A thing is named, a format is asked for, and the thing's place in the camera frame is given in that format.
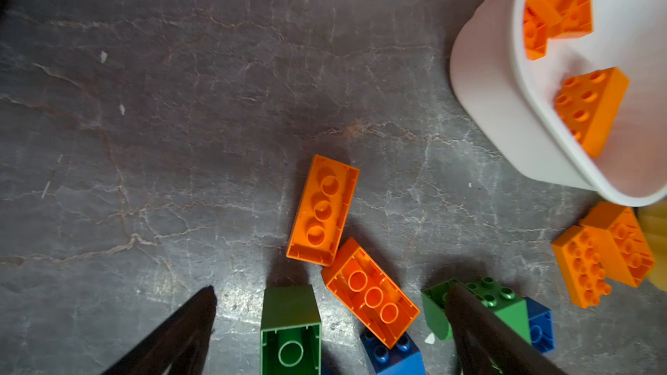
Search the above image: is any yellow plastic bin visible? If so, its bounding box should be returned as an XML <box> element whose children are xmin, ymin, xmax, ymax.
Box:
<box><xmin>637</xmin><ymin>199</ymin><xmax>666</xmax><ymax>292</ymax></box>

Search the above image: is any orange lego brick pair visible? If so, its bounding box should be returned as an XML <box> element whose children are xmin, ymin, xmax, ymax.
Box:
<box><xmin>552</xmin><ymin>225</ymin><xmax>611</xmax><ymax>309</ymax></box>
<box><xmin>579</xmin><ymin>201</ymin><xmax>656</xmax><ymax>288</ymax></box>

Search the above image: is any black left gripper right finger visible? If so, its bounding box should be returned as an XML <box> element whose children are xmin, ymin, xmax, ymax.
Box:
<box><xmin>446</xmin><ymin>285</ymin><xmax>563</xmax><ymax>375</ymax></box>

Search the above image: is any green lego brick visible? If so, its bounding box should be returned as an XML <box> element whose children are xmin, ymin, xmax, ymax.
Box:
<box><xmin>260</xmin><ymin>285</ymin><xmax>321</xmax><ymax>375</ymax></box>
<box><xmin>421</xmin><ymin>277</ymin><xmax>562</xmax><ymax>374</ymax></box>

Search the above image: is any white plastic bin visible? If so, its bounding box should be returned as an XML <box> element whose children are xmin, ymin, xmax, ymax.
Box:
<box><xmin>450</xmin><ymin>0</ymin><xmax>666</xmax><ymax>207</ymax></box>

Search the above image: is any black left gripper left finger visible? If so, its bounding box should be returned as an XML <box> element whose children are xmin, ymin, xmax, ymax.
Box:
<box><xmin>105</xmin><ymin>286</ymin><xmax>217</xmax><ymax>374</ymax></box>

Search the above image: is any orange lego brick lower pair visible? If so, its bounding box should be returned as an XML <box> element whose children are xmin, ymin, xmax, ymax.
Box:
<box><xmin>552</xmin><ymin>225</ymin><xmax>611</xmax><ymax>309</ymax></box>

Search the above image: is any blue lego brick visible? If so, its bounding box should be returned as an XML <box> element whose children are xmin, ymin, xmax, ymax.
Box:
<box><xmin>525</xmin><ymin>297</ymin><xmax>555</xmax><ymax>354</ymax></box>
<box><xmin>360</xmin><ymin>329</ymin><xmax>427</xmax><ymax>375</ymax></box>

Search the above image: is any orange lego brick upper pair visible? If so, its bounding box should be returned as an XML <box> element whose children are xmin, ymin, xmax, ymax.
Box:
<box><xmin>579</xmin><ymin>201</ymin><xmax>656</xmax><ymax>288</ymax></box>

